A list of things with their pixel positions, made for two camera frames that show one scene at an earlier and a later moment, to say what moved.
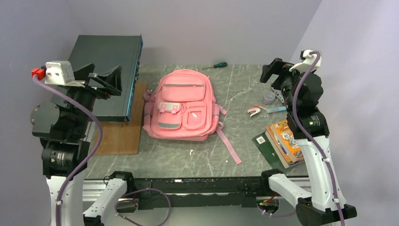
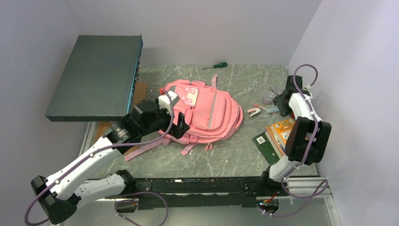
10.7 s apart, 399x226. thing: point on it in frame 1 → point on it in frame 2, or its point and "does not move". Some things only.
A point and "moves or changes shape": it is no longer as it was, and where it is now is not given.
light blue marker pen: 276,109 does not move
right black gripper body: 284,81 → 284,109
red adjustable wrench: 278,93 does not move
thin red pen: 257,105 does not move
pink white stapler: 253,111 does not move
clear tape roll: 268,98 does not move
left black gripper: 113,77 → 177,131
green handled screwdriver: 218,65 does not move
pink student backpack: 182,107 moves or changes shape
